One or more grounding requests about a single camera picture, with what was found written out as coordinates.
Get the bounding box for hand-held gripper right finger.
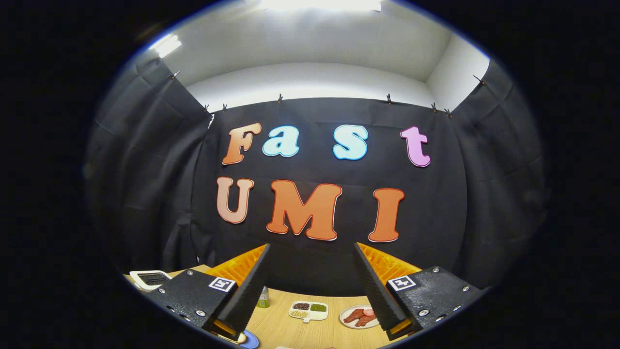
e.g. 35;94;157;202
354;242;487;341

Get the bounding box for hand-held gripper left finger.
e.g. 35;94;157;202
145;244;272;342

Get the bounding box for brown meat slices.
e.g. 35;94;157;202
343;308;377;327

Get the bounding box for white oval plate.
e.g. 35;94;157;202
340;304;381;330

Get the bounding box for blue round plate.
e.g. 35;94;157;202
236;330;260;349

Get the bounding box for white divided tray with beans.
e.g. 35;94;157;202
289;301;329;323

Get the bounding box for cream toaster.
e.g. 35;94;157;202
129;270;173;292

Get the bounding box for row of black clips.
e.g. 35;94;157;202
170;72;486;120

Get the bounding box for narrow ceiling light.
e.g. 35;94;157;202
152;34;183;59

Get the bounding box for wide ceiling light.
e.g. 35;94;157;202
261;0;383;13

